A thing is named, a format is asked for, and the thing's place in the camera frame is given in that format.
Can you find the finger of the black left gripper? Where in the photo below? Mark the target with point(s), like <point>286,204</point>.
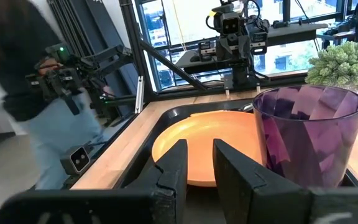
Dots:
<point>244,46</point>
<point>223,48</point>

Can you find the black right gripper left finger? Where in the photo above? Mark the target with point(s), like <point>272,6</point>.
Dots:
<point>169,186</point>

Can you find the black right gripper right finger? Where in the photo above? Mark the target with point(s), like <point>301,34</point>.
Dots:
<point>244,193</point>

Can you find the orange plate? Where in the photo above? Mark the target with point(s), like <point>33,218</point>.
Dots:
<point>204,130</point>

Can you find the purple faceted plastic cup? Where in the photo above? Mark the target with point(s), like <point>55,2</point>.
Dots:
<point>309,140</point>

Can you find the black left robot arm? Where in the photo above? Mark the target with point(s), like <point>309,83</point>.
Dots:
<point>240,74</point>

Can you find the black plastic tray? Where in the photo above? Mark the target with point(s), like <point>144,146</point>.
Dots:
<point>166,121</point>

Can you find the dark desk top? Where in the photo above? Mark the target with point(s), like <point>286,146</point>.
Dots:
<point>291,31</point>

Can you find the green plant in white pot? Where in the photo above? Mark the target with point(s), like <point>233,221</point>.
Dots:
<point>343,65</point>

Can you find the person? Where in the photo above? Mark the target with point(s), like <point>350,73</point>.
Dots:
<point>57,133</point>

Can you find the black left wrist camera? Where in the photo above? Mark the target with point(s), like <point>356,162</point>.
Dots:
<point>230,25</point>

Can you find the black metal table frame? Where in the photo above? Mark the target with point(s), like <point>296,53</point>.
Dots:
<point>135,46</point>

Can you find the silver frame bracket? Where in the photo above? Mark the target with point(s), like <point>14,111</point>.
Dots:
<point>139,93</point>

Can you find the grey depth camera box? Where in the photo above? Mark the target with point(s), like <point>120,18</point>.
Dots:
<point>76,160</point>

